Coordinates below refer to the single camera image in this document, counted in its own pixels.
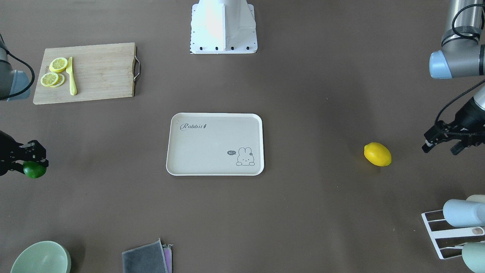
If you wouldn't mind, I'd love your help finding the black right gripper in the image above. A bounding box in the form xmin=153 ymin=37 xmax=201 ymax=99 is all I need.
xmin=0 ymin=131 xmax=49 ymax=176

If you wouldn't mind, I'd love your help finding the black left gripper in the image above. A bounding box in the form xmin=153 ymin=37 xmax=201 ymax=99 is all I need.
xmin=422 ymin=98 xmax=485 ymax=155

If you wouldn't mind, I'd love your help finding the green lime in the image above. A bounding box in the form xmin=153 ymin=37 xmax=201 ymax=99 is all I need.
xmin=23 ymin=168 xmax=47 ymax=179

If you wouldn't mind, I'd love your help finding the yellow whole lemon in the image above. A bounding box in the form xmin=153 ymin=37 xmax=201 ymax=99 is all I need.
xmin=364 ymin=142 xmax=393 ymax=166

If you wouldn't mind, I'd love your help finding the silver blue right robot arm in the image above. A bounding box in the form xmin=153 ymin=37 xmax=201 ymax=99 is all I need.
xmin=0 ymin=38 xmax=49 ymax=179

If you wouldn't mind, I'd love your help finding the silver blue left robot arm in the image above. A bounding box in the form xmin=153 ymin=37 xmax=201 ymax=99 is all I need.
xmin=422 ymin=0 xmax=485 ymax=155

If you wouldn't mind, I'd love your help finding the white rabbit tray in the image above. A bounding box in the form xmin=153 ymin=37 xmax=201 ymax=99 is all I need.
xmin=166 ymin=113 xmax=264 ymax=176

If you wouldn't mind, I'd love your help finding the light blue cup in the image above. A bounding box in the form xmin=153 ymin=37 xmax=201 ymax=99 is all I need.
xmin=443 ymin=199 xmax=485 ymax=228

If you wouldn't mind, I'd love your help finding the yellow plastic knife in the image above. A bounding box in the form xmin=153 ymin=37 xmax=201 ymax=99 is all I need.
xmin=66 ymin=57 xmax=77 ymax=96

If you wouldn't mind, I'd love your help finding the lemon slice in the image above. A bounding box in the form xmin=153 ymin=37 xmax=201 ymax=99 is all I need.
xmin=48 ymin=57 xmax=68 ymax=73
xmin=40 ymin=72 xmax=59 ymax=87

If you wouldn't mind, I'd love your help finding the white cup rack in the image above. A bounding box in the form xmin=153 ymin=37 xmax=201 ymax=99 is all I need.
xmin=421 ymin=210 xmax=485 ymax=260

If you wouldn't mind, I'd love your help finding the mint green bowl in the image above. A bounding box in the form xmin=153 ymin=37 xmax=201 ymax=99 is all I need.
xmin=11 ymin=241 xmax=71 ymax=273

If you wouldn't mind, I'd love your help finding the bamboo cutting board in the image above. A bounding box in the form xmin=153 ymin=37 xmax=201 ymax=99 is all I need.
xmin=33 ymin=42 xmax=141 ymax=105

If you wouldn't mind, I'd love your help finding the pale green cup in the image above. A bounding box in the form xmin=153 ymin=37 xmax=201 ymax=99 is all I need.
xmin=462 ymin=242 xmax=485 ymax=273

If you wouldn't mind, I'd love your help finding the grey folded cloth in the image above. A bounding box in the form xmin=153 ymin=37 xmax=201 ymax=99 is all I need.
xmin=122 ymin=240 xmax=173 ymax=273

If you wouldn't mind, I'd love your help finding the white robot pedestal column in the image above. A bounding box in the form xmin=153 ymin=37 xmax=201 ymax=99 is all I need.
xmin=189 ymin=0 xmax=258 ymax=54

